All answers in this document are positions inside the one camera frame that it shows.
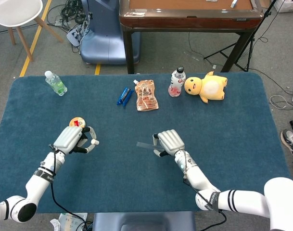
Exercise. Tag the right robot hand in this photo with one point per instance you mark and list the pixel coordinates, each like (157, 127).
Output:
(171, 142)

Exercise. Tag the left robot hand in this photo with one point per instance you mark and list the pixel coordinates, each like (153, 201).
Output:
(68, 139)

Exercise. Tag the clear plastic ruler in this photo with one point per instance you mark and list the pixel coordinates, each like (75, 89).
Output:
(146, 145)

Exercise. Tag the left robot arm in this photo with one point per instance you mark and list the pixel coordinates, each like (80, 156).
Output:
(38, 180)

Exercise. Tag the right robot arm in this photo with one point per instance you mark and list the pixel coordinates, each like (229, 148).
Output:
(233, 197)

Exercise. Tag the round yellow tin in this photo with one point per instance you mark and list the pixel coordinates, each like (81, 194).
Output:
(76, 122)

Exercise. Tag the blue table cloth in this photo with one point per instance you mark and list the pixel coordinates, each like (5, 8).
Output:
(136, 180)

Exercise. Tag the orange spout pouch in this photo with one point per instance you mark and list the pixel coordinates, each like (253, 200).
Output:
(146, 96)

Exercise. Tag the clear bottle green label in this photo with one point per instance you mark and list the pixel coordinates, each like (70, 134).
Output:
(56, 84)

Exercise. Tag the black-capped bottle red white label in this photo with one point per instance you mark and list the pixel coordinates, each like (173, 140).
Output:
(176, 83)

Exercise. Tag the yellow duck plush toy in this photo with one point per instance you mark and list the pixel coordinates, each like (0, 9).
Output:
(208, 87)

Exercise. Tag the white plastic packet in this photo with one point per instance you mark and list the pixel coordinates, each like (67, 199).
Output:
(69, 219)

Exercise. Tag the blue-grey robot chassis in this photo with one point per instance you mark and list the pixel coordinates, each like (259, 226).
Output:
(143, 221)

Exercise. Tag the crumpled white paper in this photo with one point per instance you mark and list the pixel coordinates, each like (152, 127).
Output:
(55, 225)

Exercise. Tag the white power strip with plugs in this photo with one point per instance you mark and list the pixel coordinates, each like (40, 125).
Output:
(74, 36)

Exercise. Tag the blue-grey machine base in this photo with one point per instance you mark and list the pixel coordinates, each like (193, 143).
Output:
(105, 38)

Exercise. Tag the grey white sneaker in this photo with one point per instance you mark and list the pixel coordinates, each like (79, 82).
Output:
(291, 142)

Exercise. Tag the brown mahjong table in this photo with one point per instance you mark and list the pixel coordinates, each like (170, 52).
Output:
(192, 20)

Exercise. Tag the black tripod stand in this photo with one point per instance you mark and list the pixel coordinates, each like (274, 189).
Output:
(250, 41)

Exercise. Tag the white chair wooden legs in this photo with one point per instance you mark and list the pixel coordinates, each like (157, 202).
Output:
(14, 12)

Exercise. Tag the cardboard box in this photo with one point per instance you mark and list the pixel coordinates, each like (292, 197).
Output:
(288, 6)

